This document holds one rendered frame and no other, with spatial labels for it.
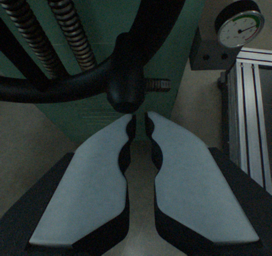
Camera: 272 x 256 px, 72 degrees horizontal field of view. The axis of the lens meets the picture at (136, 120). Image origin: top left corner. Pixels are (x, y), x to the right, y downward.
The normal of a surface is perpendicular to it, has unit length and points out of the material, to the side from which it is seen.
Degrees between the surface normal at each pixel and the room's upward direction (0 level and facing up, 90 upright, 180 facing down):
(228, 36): 90
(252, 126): 0
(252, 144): 0
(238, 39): 90
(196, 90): 0
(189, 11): 90
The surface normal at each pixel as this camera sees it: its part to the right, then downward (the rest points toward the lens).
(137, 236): -0.03, -0.43
